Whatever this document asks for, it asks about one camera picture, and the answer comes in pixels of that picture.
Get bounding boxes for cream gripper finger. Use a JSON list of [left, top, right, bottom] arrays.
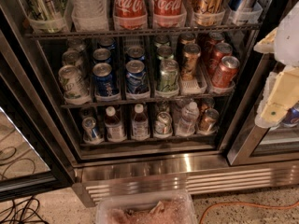
[[255, 66, 299, 128], [253, 28, 278, 54]]

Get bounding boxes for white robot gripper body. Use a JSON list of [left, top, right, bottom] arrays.
[[274, 2, 299, 67]]

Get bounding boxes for blue silver redbull can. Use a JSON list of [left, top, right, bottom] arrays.
[[82, 117, 103, 143]]

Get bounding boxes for blue can behind right door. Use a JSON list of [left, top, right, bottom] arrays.
[[282, 103, 299, 127]]

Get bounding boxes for red coke can middle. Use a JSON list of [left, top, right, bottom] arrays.
[[206, 42, 233, 77]]

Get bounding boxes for red coke can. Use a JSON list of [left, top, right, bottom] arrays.
[[206, 42, 233, 77], [211, 56, 240, 88]]

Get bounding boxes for red coke can front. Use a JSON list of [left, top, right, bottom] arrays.
[[211, 56, 240, 88]]

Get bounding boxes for closed right fridge door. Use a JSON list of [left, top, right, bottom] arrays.
[[222, 53, 299, 166]]

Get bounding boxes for gold tall can top shelf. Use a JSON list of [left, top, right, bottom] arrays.
[[188, 0, 223, 26]]

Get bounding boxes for gold brown can front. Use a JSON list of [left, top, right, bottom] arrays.
[[180, 43, 201, 81]]

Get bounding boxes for copper can bottom shelf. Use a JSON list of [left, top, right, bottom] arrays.
[[199, 108, 219, 132]]

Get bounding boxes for clear water bottle bottom shelf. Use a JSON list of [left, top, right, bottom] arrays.
[[176, 102, 199, 136]]

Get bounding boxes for clear water bottle shelf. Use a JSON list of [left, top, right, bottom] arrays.
[[71, 0, 107, 31], [176, 102, 199, 136]]

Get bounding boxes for green can front middle shelf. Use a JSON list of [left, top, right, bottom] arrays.
[[157, 59, 178, 92]]

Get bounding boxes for silver green can bottom shelf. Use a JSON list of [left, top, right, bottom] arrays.
[[154, 112, 173, 137]]

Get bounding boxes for blue pepsi can front right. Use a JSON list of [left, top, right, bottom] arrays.
[[125, 60, 149, 94]]

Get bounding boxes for blue pepsi can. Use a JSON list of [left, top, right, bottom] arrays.
[[93, 63, 119, 97], [125, 60, 149, 94]]

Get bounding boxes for blue pepsi can front left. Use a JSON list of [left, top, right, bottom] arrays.
[[93, 63, 119, 97]]

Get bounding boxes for clear water bottle top shelf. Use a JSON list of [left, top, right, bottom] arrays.
[[71, 0, 107, 31]]

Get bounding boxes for white green can front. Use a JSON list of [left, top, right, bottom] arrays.
[[59, 65, 89, 100]]

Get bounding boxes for green tall can top shelf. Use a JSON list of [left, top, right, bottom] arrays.
[[26, 0, 68, 21]]

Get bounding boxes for open glass fridge door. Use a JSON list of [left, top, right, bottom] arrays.
[[0, 77, 73, 202]]

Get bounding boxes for large coca-cola bottle right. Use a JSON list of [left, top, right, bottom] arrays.
[[149, 0, 185, 17]]

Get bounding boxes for large coca-cola bottle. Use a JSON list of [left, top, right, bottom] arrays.
[[114, 0, 146, 18], [149, 0, 185, 17]]

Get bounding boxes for large coca-cola bottle left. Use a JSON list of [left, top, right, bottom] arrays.
[[114, 0, 146, 18]]

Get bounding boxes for brown tea bottle right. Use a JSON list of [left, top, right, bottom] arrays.
[[132, 104, 150, 140]]

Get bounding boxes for brown tea bottle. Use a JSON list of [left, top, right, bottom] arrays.
[[132, 104, 150, 140], [105, 106, 126, 142]]

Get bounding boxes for clear plastic bin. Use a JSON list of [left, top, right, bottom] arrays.
[[95, 189, 197, 224]]

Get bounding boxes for brown tea bottle left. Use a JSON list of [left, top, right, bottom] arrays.
[[105, 106, 126, 142]]

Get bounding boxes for orange power cable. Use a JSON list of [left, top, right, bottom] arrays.
[[199, 199, 299, 224]]

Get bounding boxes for black cables on floor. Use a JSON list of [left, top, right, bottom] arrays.
[[0, 196, 50, 224]]

